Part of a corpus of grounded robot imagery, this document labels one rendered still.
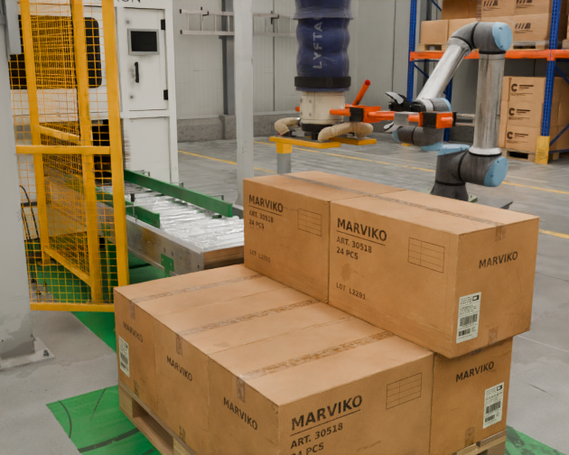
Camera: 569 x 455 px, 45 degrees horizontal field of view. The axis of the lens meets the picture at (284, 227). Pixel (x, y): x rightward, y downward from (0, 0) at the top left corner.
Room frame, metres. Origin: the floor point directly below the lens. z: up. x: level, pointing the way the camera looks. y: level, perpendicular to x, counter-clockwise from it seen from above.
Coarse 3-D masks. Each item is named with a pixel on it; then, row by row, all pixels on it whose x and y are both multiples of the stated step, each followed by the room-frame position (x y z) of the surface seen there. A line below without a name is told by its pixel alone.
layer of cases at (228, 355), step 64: (128, 320) 2.52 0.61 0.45; (192, 320) 2.28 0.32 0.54; (256, 320) 2.28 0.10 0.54; (320, 320) 2.28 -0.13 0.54; (128, 384) 2.56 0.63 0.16; (192, 384) 2.08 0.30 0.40; (256, 384) 1.79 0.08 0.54; (320, 384) 1.79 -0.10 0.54; (384, 384) 1.89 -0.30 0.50; (448, 384) 2.05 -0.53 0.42; (192, 448) 2.10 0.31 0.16; (256, 448) 1.76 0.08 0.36; (320, 448) 1.75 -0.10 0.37; (384, 448) 1.90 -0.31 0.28; (448, 448) 2.06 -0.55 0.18
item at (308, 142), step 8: (272, 136) 2.85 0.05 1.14; (280, 136) 2.82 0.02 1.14; (288, 136) 2.80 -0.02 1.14; (296, 136) 2.80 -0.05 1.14; (312, 136) 2.68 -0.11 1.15; (296, 144) 2.71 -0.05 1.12; (304, 144) 2.66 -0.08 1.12; (312, 144) 2.62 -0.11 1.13; (320, 144) 2.59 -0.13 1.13; (328, 144) 2.60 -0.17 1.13; (336, 144) 2.63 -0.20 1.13
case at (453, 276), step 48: (336, 240) 2.42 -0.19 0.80; (384, 240) 2.21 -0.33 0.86; (432, 240) 2.04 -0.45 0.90; (480, 240) 2.02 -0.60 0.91; (528, 240) 2.16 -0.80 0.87; (336, 288) 2.41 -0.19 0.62; (384, 288) 2.21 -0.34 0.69; (432, 288) 2.04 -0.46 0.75; (480, 288) 2.03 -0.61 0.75; (528, 288) 2.17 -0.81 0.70; (432, 336) 2.03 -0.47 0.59; (480, 336) 2.04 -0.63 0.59
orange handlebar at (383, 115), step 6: (348, 108) 2.93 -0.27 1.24; (336, 114) 2.69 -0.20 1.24; (342, 114) 2.66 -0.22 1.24; (348, 114) 2.64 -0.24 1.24; (372, 114) 2.53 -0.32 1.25; (378, 114) 2.50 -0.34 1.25; (384, 114) 2.48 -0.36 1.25; (390, 114) 2.46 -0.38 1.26; (384, 120) 2.48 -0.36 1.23; (414, 120) 2.37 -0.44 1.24; (444, 120) 2.27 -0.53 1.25; (450, 120) 2.28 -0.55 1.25
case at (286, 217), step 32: (256, 192) 2.86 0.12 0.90; (288, 192) 2.67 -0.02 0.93; (320, 192) 2.61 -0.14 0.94; (352, 192) 2.61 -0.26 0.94; (384, 192) 2.62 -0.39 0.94; (256, 224) 2.86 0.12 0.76; (288, 224) 2.67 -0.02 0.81; (320, 224) 2.50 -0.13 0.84; (256, 256) 2.87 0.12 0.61; (288, 256) 2.67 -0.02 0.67; (320, 256) 2.50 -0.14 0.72; (320, 288) 2.50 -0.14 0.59
